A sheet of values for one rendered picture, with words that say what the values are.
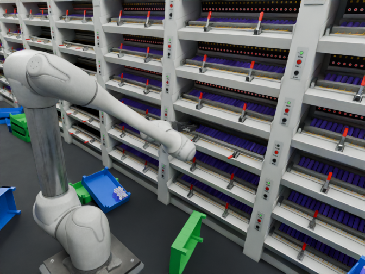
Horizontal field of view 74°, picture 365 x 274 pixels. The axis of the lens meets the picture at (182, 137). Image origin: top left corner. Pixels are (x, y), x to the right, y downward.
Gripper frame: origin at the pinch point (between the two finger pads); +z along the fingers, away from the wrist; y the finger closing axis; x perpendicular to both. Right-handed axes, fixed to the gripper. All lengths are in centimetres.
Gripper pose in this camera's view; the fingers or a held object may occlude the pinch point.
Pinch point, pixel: (193, 125)
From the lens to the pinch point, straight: 147.7
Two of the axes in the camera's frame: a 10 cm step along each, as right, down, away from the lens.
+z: 6.1, -1.1, 7.9
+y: -7.8, -2.9, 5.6
